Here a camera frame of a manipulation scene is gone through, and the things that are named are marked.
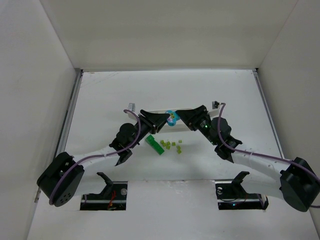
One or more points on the green lego brick stack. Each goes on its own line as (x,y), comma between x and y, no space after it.
(150,140)

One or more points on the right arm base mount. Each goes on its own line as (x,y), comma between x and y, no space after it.
(232,196)

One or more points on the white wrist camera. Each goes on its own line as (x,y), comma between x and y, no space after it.
(217,105)
(131,108)

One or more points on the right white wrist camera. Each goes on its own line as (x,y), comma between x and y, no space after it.
(217,105)

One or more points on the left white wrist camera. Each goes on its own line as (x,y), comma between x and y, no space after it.
(131,108)

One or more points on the teal frog flower lego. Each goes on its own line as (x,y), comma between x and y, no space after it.
(173,118)

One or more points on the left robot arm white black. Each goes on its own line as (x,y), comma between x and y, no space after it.
(62,178)

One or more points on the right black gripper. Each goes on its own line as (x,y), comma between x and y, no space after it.
(197,117)

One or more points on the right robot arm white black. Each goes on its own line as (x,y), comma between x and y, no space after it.
(293,181)

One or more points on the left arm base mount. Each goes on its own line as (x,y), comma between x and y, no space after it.
(113,197)

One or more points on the white three-compartment tray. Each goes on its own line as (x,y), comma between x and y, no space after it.
(180,126)

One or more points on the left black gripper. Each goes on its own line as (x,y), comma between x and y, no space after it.
(147,121)

